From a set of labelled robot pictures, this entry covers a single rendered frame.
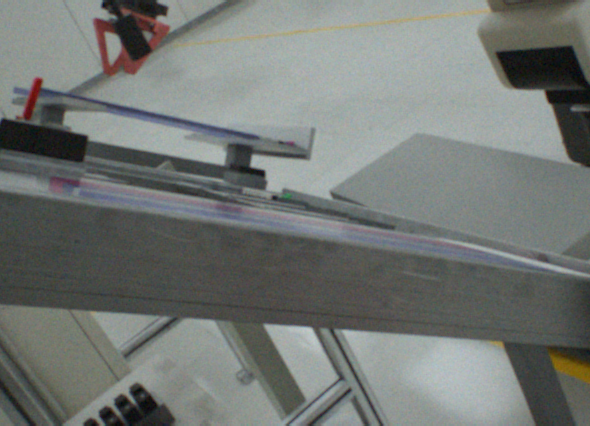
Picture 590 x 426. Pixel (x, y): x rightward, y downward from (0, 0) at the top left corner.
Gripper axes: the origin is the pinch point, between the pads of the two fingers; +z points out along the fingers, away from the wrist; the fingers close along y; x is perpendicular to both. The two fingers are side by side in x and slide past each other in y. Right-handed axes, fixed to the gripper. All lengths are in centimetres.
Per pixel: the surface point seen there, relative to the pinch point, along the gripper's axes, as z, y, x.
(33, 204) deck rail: 15, 60, -20
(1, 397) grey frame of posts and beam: 50, -10, -3
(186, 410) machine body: 44.0, 9.0, 17.3
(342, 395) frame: 47, -12, 60
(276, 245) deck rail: 15, 60, -5
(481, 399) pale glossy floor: 47, -16, 102
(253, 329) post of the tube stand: 41, -34, 50
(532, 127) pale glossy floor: -33, -94, 181
